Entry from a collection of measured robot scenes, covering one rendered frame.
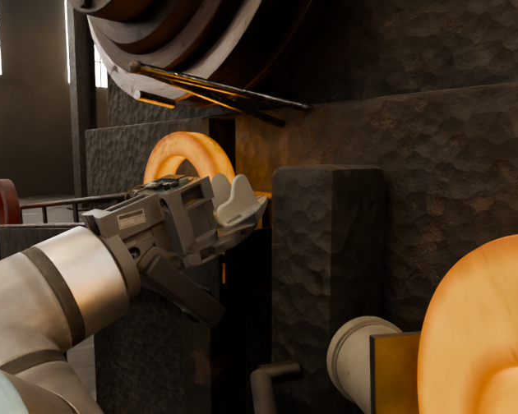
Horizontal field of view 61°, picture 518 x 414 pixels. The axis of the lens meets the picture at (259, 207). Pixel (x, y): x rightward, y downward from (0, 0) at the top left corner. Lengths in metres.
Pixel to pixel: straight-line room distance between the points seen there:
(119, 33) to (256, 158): 0.24
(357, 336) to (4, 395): 0.20
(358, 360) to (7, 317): 0.24
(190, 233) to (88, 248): 0.10
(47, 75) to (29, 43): 0.74
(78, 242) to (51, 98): 10.88
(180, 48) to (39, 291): 0.32
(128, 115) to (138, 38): 0.43
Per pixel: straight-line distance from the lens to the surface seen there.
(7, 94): 10.98
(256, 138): 0.60
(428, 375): 0.23
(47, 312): 0.36
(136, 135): 0.86
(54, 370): 0.34
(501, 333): 0.18
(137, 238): 0.42
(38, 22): 11.50
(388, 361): 0.23
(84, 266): 0.37
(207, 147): 0.56
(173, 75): 0.49
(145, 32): 0.58
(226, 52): 0.51
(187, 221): 0.42
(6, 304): 0.36
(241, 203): 0.48
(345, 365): 0.30
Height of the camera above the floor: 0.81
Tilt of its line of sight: 6 degrees down
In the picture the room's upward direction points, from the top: straight up
